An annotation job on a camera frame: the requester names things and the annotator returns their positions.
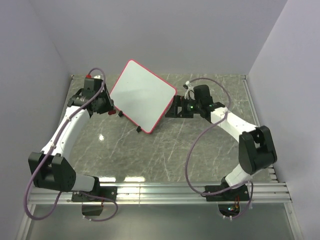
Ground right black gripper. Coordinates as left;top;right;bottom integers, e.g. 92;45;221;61
165;95;202;119

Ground red black whiteboard eraser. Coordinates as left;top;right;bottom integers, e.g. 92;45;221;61
108;109;117;115

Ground red-framed whiteboard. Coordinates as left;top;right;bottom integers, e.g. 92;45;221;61
110;59;177;134

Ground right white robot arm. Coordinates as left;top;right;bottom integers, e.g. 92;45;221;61
165;95;278;200

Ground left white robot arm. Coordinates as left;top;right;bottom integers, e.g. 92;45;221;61
27;89;115;201

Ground black whiteboard foot left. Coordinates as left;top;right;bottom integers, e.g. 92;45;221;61
118;110;124;118

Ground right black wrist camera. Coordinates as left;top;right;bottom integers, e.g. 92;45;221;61
193;84;214;107

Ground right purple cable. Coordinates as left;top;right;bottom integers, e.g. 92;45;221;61
185;77;253;222

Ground purple cable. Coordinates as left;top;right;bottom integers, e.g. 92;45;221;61
24;67;120;223
185;77;253;222

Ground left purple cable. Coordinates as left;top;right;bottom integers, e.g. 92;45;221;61
24;67;120;223

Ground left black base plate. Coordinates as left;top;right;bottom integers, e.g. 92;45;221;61
71;185;118;203

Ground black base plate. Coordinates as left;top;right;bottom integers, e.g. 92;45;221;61
71;185;118;203
201;184;250;202

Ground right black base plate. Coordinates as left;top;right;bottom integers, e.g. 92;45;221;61
201;184;250;202

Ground aluminium rail frame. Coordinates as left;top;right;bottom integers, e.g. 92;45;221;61
14;74;306;240

